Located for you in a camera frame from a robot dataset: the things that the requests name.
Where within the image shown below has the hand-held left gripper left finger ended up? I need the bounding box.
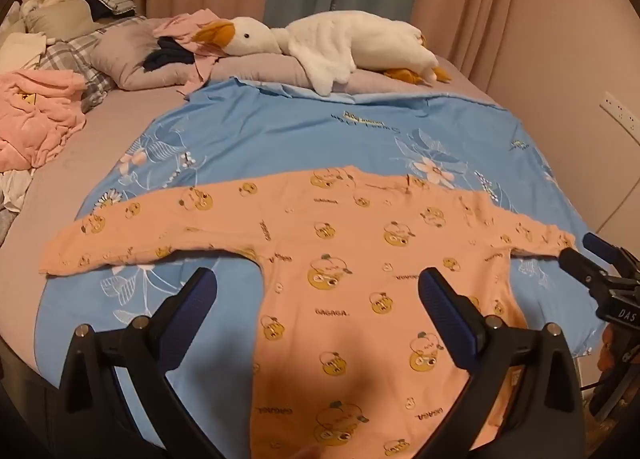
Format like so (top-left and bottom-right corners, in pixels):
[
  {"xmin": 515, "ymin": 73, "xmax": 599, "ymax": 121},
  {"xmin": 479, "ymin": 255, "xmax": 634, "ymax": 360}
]
[{"xmin": 59, "ymin": 267, "xmax": 221, "ymax": 459}]

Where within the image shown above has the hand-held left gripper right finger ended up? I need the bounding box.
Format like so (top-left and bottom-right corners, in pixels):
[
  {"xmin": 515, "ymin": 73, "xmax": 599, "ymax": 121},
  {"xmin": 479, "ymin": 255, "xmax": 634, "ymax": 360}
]
[{"xmin": 415, "ymin": 267, "xmax": 586, "ymax": 459}]

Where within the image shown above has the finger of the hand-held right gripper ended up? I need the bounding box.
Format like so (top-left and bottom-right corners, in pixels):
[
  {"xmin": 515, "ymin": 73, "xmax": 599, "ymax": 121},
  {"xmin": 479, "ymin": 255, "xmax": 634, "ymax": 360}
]
[
  {"xmin": 557, "ymin": 248, "xmax": 608, "ymax": 297},
  {"xmin": 582, "ymin": 233, "xmax": 626, "ymax": 267}
]

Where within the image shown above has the pink printed baby romper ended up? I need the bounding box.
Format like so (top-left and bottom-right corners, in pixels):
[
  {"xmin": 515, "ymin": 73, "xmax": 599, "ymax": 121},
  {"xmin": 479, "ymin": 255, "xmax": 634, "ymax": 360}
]
[{"xmin": 39, "ymin": 165, "xmax": 577, "ymax": 459}]

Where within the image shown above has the person's right hand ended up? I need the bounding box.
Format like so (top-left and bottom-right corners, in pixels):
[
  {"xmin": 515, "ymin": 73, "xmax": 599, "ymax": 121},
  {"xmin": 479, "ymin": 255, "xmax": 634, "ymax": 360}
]
[{"xmin": 600, "ymin": 325, "xmax": 623, "ymax": 376}]

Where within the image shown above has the bed with mauve sheet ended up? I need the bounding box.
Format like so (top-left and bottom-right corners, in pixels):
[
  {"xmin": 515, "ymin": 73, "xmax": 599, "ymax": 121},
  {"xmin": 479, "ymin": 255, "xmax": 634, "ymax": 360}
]
[{"xmin": 0, "ymin": 14, "xmax": 506, "ymax": 390}]

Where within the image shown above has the blue floral blanket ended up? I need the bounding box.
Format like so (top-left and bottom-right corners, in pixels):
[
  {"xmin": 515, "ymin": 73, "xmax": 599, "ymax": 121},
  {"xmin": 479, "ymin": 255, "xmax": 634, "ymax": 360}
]
[{"xmin": 34, "ymin": 76, "xmax": 601, "ymax": 459}]

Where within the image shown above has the dark navy garment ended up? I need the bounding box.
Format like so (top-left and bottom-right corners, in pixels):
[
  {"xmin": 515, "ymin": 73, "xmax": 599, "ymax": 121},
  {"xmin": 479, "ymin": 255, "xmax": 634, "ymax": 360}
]
[{"xmin": 145, "ymin": 36, "xmax": 197, "ymax": 74}]

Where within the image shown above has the pink fluffy blanket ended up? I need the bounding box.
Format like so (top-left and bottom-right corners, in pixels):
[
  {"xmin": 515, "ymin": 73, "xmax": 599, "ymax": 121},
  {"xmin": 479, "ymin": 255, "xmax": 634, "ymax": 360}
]
[{"xmin": 0, "ymin": 68, "xmax": 87, "ymax": 173}]

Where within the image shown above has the grey plaid pillow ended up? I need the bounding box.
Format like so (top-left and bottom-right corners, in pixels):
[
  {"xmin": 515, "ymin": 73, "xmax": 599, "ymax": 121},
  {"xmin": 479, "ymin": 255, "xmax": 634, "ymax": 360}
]
[{"xmin": 42, "ymin": 22, "xmax": 132, "ymax": 113}]

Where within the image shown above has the pink garment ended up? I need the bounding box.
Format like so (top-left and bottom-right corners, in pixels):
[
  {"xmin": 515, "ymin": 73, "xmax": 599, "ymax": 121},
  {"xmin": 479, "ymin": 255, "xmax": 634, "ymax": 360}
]
[{"xmin": 152, "ymin": 9, "xmax": 236, "ymax": 95}]

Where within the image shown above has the white goose plush toy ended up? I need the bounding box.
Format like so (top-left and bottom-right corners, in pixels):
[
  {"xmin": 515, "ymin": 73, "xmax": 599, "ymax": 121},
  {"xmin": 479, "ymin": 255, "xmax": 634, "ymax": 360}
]
[{"xmin": 192, "ymin": 12, "xmax": 453, "ymax": 95}]

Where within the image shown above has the white cloth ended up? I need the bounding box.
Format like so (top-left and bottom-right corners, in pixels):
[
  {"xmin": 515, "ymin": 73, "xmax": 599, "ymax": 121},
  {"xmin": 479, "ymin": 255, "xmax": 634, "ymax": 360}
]
[{"xmin": 0, "ymin": 32, "xmax": 49, "ymax": 76}]

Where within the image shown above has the folded plaid garment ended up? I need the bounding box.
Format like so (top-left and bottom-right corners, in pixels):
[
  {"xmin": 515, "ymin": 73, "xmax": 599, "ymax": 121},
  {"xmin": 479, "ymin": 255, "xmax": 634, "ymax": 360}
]
[{"xmin": 80, "ymin": 0, "xmax": 139, "ymax": 18}]

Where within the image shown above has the beige pillow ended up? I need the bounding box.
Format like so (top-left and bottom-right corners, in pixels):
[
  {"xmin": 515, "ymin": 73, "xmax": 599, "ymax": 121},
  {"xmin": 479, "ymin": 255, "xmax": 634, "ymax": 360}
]
[{"xmin": 25, "ymin": 0, "xmax": 107, "ymax": 46}]

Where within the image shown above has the thin cable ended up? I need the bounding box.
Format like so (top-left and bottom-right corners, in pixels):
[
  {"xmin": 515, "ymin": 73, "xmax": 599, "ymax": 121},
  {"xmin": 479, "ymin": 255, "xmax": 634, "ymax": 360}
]
[{"xmin": 597, "ymin": 178, "xmax": 640, "ymax": 240}]

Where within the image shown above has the white wall socket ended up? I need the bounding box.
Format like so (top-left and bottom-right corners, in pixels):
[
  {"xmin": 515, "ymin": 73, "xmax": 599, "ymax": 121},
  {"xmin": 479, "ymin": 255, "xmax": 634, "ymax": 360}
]
[{"xmin": 600, "ymin": 90, "xmax": 640, "ymax": 133}]

